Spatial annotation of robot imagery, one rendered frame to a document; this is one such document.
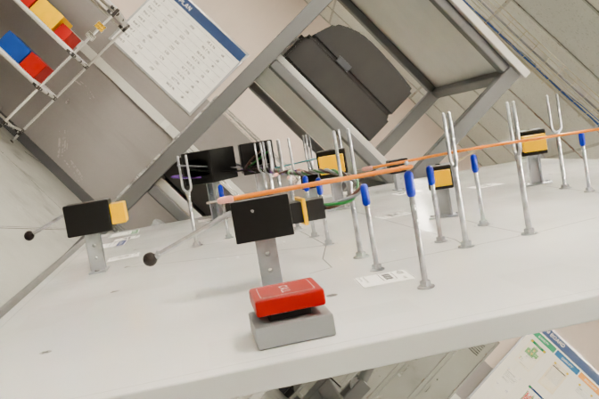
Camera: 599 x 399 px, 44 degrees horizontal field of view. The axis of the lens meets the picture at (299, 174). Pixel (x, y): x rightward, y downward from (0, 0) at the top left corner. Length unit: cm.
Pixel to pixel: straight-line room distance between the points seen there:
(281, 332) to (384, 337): 7
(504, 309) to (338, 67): 135
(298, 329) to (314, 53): 134
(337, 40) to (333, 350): 139
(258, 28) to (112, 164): 221
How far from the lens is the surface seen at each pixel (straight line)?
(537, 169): 129
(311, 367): 50
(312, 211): 72
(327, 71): 183
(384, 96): 186
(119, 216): 107
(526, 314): 54
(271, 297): 53
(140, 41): 855
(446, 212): 105
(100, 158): 842
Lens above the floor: 114
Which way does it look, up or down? 5 degrees up
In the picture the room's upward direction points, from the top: 43 degrees clockwise
